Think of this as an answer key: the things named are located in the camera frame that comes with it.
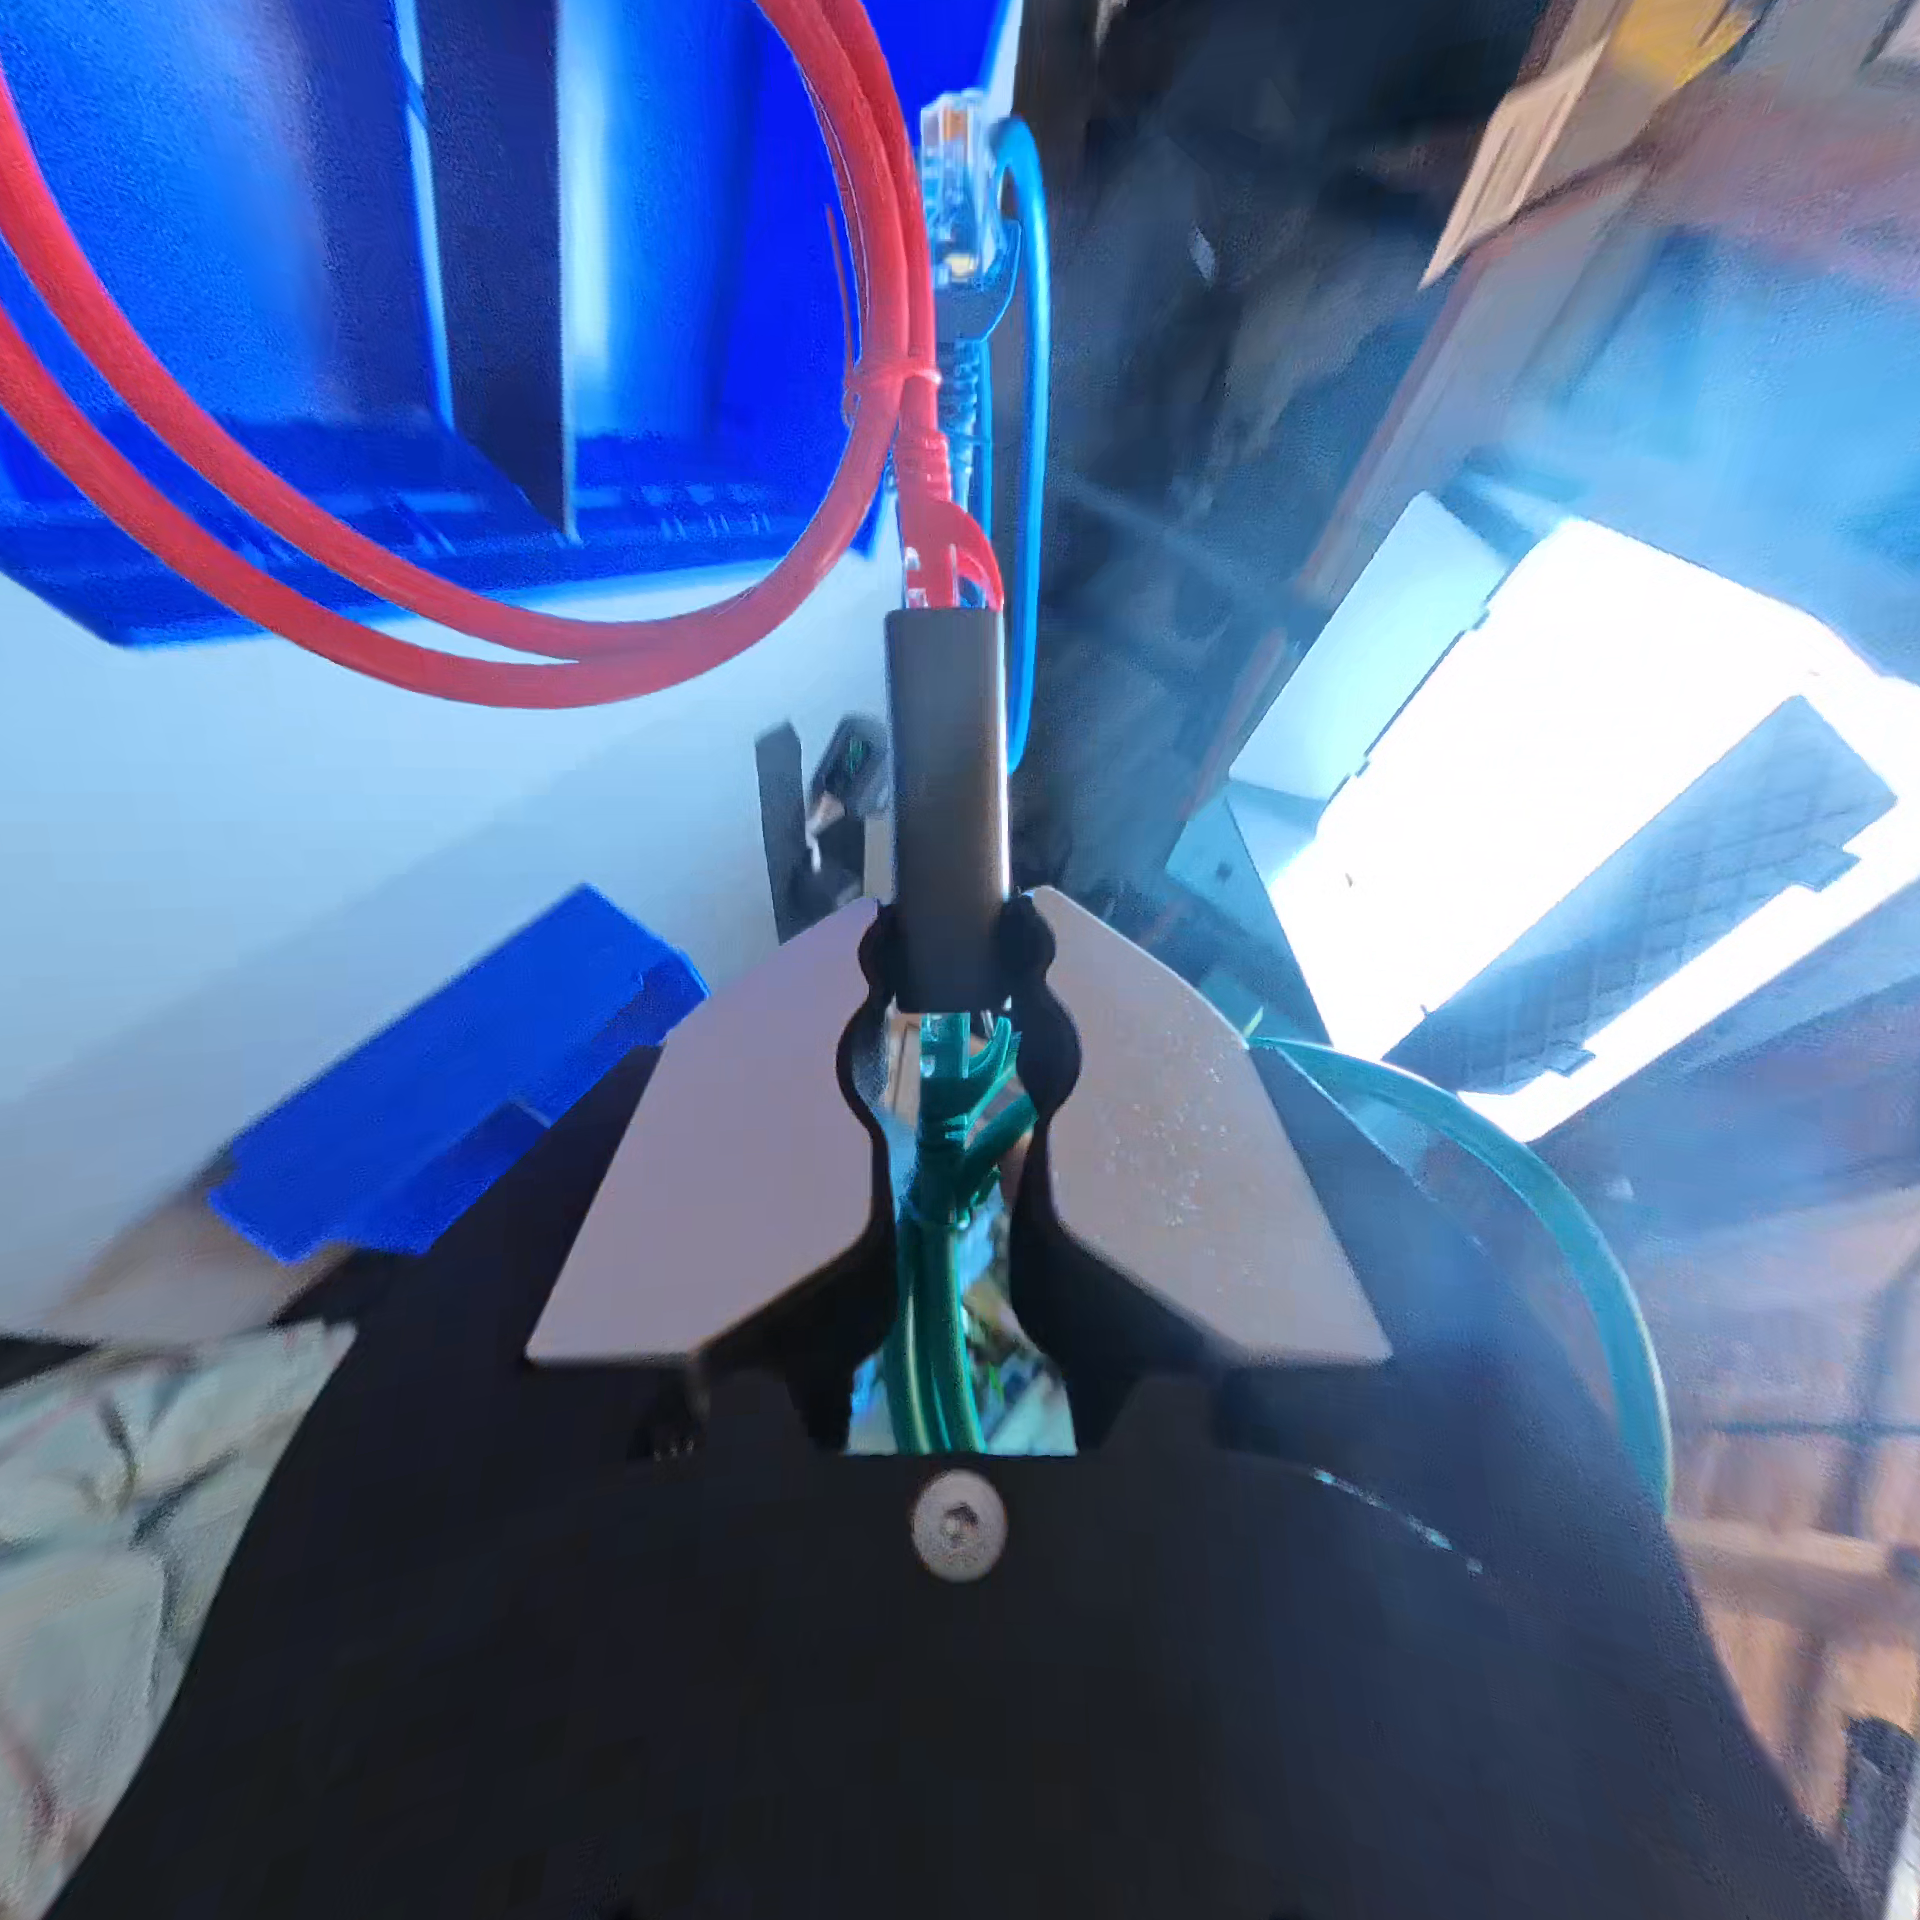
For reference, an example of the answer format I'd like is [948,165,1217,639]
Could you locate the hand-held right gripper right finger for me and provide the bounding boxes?
[1002,883,1394,1456]

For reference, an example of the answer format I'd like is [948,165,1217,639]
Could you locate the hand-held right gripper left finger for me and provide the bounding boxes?
[523,897,902,1450]

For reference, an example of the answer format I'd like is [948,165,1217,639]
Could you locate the green ethernet cable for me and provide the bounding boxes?
[877,1008,1677,1511]

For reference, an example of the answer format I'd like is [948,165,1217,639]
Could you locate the black ethernet coupler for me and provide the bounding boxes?
[880,602,1014,1014]

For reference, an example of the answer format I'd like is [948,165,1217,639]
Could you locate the red ethernet cable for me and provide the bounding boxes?
[0,0,1008,711]

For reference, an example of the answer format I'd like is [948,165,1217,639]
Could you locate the large blue plastic bin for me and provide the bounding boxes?
[0,0,1022,649]

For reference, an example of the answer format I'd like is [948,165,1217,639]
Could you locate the small blue plastic bin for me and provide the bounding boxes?
[209,882,712,1264]

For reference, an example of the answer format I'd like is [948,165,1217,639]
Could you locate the white machine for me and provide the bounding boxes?
[1170,485,1920,1141]

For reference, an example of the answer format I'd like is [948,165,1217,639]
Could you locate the silver foil bag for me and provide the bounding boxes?
[0,1320,361,1920]

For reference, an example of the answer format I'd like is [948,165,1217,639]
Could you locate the black bin divider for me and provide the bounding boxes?
[403,0,579,540]

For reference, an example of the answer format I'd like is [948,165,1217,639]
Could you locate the cardboard box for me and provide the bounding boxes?
[1417,0,1920,286]

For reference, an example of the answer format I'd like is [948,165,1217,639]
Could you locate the black bracket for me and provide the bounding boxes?
[755,717,895,945]

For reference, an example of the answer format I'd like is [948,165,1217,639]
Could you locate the blue ethernet cable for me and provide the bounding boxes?
[917,87,1050,774]

